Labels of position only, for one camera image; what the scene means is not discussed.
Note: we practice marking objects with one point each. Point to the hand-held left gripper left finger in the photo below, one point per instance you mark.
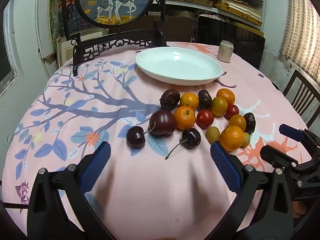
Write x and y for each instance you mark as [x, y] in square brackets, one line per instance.
[96, 166]

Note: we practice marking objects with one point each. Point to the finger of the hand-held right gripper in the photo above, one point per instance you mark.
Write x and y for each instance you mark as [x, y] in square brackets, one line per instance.
[272, 153]
[291, 131]

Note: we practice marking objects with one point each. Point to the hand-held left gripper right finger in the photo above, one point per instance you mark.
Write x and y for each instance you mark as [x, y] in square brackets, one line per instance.
[225, 166]

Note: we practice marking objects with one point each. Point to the yellow-green longan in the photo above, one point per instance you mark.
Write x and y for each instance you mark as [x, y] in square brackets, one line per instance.
[246, 140]
[212, 134]

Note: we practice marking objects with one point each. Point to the dark red cherry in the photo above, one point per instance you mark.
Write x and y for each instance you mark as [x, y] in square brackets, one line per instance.
[135, 136]
[191, 138]

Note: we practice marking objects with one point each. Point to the small red cherry tomato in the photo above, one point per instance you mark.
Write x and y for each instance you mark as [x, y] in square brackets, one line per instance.
[232, 111]

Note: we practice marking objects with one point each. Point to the yellow-green tomato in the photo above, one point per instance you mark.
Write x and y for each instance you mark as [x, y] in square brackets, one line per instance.
[219, 106]

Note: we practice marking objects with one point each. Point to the orange mandarin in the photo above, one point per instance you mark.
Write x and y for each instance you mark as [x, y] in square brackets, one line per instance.
[225, 95]
[231, 138]
[184, 117]

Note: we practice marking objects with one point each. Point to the dark red plum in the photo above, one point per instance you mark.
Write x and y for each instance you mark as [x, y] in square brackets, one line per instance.
[162, 123]

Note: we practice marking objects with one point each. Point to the large dark purple passion fruit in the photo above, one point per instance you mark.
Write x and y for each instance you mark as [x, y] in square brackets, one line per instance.
[170, 99]

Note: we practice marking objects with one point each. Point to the white oval plate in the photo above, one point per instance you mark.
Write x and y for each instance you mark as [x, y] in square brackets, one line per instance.
[178, 66]

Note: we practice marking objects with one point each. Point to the person's right hand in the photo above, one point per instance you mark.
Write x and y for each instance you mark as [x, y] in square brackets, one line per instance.
[298, 208]

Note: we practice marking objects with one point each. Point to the slatted dark wooden chair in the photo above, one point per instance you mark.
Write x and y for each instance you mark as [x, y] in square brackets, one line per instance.
[303, 92]

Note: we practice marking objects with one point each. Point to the black flat panel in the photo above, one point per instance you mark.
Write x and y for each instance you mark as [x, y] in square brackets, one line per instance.
[245, 40]

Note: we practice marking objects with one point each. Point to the pink drink can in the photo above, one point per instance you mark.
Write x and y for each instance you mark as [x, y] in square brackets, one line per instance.
[225, 51]

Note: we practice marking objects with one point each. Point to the round deer picture screen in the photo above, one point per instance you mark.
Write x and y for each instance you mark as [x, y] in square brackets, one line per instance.
[115, 2]

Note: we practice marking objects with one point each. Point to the leaning picture frame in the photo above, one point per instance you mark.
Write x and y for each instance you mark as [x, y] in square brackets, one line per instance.
[85, 33]

